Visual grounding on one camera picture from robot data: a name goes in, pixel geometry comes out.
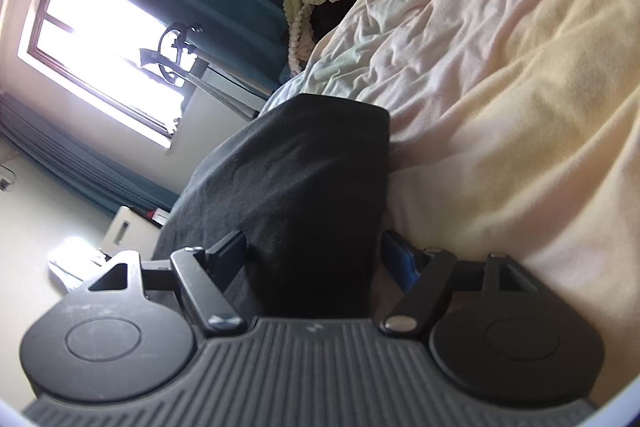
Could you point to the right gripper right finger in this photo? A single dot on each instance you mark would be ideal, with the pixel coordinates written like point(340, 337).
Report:
point(424, 278)

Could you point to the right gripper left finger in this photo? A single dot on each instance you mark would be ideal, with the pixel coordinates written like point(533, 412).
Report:
point(203, 275)

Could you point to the black trousers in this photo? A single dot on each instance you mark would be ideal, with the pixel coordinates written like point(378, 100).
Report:
point(306, 184)

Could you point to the white desk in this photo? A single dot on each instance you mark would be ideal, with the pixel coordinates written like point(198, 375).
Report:
point(75, 261)

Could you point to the teal curtain left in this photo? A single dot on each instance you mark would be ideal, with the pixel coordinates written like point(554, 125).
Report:
point(99, 179)

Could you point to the garment steamer stand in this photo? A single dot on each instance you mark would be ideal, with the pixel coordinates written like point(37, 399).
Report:
point(180, 62)

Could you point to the pastel pink bed sheet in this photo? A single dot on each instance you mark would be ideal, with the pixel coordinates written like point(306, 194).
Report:
point(514, 129)

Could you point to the window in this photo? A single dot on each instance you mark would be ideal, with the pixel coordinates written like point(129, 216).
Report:
point(92, 49)

